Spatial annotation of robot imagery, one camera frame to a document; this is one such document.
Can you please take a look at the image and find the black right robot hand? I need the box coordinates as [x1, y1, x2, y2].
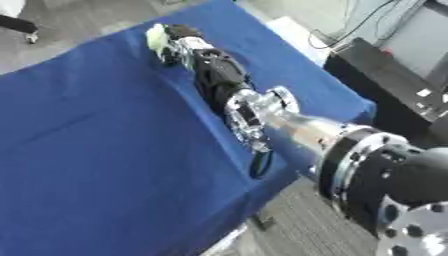
[155, 23, 256, 115]

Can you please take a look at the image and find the pale green soft object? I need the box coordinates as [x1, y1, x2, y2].
[143, 22, 172, 58]

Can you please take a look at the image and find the black cabinet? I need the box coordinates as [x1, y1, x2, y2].
[322, 36, 448, 144]

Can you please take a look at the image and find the black chair base with caster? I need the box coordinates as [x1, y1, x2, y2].
[0, 14, 41, 45]

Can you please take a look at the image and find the black cable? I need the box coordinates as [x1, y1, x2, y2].
[306, 0, 406, 51]

